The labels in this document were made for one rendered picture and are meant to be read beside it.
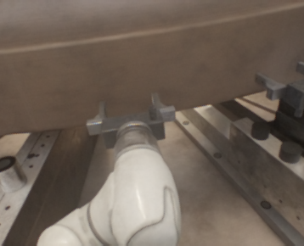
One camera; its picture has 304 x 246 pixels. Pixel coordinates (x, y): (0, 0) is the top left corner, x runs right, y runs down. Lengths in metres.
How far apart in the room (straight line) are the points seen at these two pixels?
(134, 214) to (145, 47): 0.49
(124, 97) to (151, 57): 0.15
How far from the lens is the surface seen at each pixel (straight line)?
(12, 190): 0.98
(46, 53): 0.75
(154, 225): 0.34
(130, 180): 0.38
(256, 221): 1.24
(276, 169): 0.99
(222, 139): 1.40
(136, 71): 0.74
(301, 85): 0.69
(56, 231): 0.45
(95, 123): 0.58
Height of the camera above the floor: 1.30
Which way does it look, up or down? 34 degrees down
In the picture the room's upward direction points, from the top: 7 degrees counter-clockwise
